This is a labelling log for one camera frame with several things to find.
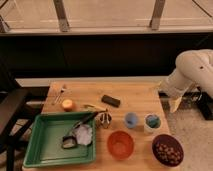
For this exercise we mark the green plastic tray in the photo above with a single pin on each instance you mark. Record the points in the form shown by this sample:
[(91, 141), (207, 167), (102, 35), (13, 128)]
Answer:
[(45, 144)]

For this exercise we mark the yellow green banana peel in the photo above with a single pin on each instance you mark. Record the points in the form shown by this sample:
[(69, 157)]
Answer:
[(91, 107)]

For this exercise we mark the orange apple fruit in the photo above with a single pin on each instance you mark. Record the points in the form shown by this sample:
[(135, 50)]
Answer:
[(67, 105)]

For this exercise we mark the bunch of grapes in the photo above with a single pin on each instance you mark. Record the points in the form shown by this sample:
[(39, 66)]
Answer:
[(167, 154)]

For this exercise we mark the white cup with blue inside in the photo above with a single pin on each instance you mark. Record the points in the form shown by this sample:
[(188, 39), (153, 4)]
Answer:
[(152, 122)]

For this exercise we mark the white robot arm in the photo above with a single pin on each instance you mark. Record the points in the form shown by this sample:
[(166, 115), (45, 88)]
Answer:
[(192, 67)]

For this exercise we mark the red plastic bowl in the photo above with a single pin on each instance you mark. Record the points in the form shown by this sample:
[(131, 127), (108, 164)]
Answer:
[(120, 145)]

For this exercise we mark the black rectangular block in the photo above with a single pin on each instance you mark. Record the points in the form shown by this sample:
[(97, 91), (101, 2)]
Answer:
[(110, 100)]

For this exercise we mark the blue plastic cup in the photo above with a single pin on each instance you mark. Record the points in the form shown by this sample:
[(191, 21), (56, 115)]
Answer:
[(131, 120)]

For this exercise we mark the silver fork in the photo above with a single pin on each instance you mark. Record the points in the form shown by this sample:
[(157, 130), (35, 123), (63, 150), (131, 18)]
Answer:
[(62, 90)]

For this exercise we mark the white cloth in tray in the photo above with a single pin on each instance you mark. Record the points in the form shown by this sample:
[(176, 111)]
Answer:
[(84, 134)]

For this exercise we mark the black chair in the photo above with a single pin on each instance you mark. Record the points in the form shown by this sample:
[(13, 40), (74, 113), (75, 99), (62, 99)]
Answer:
[(12, 108)]

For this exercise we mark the black handled spatula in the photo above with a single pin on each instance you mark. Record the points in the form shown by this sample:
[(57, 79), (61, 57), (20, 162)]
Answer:
[(69, 140)]

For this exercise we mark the dark purple bowl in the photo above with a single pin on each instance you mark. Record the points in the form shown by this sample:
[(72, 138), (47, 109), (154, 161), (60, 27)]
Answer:
[(169, 141)]

